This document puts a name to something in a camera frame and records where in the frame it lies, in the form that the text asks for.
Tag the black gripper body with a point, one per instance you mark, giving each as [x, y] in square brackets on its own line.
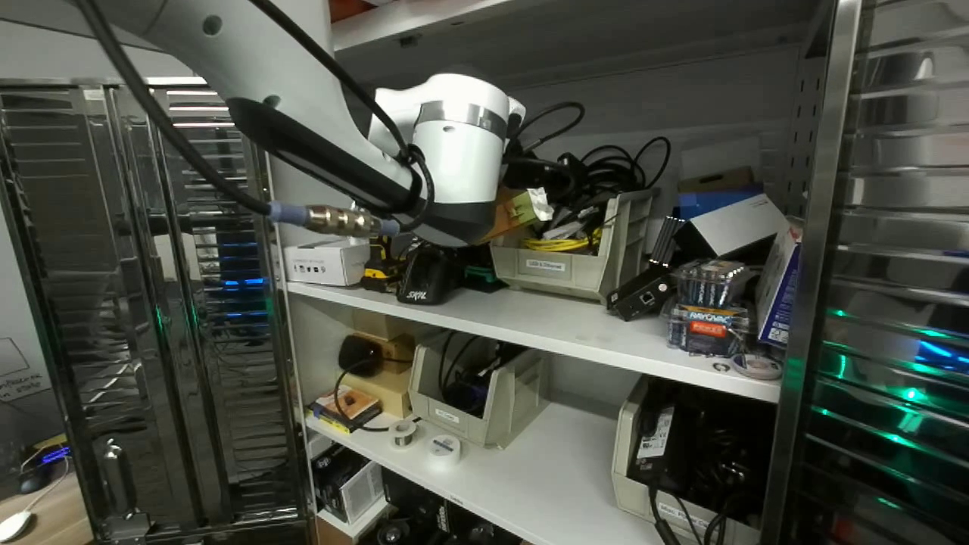
[456, 222]

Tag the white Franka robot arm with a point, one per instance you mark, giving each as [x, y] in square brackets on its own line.
[252, 50]

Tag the plain cardboard box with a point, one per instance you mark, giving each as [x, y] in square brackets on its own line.
[389, 388]

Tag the blue white cardboard box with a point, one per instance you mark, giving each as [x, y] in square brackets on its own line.
[743, 222]

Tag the white black box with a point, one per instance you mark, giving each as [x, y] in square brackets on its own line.
[357, 493]

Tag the white printed retail box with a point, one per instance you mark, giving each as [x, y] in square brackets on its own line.
[780, 290]

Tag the black battery charger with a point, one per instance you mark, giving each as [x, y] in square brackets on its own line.
[424, 284]

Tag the white carton with social icons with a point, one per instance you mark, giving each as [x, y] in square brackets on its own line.
[321, 263]

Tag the white metal shelving unit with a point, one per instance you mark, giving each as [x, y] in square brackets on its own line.
[565, 321]

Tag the black round device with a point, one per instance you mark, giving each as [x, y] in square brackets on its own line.
[357, 356]

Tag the grey bin with black parts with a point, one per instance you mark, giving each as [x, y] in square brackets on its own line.
[504, 402]

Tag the black plug adapter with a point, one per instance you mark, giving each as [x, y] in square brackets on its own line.
[640, 294]

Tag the orange flat package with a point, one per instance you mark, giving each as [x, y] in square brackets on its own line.
[349, 408]

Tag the steel tray rack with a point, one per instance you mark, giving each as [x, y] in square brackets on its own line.
[130, 302]

